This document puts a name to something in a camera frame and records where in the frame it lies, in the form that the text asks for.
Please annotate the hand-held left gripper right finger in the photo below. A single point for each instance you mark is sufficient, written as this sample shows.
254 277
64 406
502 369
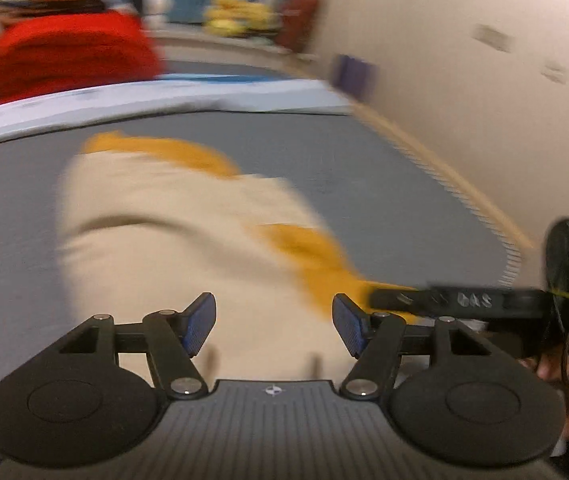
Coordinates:
349 325

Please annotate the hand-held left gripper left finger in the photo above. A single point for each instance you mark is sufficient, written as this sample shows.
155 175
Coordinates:
199 325

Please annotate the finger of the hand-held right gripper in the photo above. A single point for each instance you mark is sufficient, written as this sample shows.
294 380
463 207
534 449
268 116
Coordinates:
464 301

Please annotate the beige and yellow garment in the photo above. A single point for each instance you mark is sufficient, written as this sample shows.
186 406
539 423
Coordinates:
164 220

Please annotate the grey mat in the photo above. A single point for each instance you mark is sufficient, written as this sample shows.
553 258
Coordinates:
364 170

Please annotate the light blue sheet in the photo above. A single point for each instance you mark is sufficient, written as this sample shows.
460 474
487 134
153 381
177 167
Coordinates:
164 100

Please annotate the purple box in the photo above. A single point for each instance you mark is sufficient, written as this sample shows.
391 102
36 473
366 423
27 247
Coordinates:
354 76

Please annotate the red cloth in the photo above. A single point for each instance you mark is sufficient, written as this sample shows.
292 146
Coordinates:
69 55

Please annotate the dark red object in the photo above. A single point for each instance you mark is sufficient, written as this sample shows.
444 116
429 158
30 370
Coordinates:
298 22

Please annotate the yellow plush toy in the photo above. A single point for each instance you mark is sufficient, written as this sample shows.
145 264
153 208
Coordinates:
237 15

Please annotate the white soft object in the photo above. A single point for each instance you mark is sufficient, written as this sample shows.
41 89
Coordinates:
157 10

